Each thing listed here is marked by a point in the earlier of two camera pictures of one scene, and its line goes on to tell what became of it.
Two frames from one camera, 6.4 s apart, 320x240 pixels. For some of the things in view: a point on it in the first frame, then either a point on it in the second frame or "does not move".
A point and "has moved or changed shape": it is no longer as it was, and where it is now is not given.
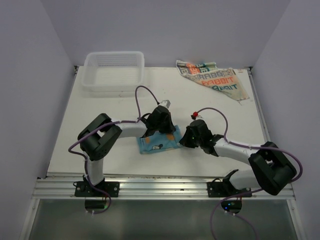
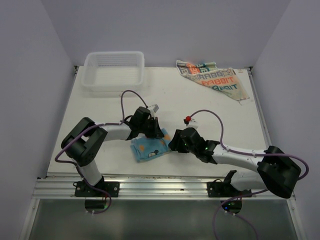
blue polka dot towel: (157, 140) has moved or changed shape
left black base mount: (84, 188) does not move
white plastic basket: (113, 71) does not move
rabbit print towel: (224, 80) does not move
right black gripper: (185, 141) → (175, 144)
